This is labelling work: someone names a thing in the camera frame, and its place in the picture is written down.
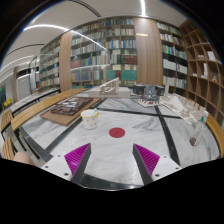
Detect large wooden bookshelf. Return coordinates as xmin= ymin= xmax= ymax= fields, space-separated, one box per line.
xmin=36 ymin=17 xmax=188 ymax=94

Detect white dotted cup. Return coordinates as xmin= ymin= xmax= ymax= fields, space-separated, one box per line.
xmin=81 ymin=109 xmax=99 ymax=130

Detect clear plastic water bottle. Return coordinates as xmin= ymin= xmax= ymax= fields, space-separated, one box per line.
xmin=189 ymin=111 xmax=209 ymax=146

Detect wooden slatted bench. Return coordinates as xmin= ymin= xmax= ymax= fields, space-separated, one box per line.
xmin=1 ymin=89 xmax=83 ymax=160

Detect white landscape model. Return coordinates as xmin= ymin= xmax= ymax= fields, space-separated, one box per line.
xmin=160 ymin=92 xmax=208 ymax=124

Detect brown architectural site model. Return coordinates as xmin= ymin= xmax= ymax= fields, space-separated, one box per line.
xmin=40 ymin=97 xmax=99 ymax=126

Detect red round sticker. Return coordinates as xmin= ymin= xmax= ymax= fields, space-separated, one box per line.
xmin=109 ymin=127 xmax=125 ymax=138

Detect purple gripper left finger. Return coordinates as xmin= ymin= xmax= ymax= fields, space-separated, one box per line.
xmin=64 ymin=143 xmax=91 ymax=184

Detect white building model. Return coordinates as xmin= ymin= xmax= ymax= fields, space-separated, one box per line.
xmin=89 ymin=78 xmax=131 ymax=98

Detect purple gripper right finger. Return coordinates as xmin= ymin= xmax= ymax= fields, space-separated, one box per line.
xmin=133 ymin=144 xmax=160 ymax=185

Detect wooden cubby shelf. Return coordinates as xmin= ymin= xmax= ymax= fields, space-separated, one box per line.
xmin=180 ymin=20 xmax=224 ymax=126

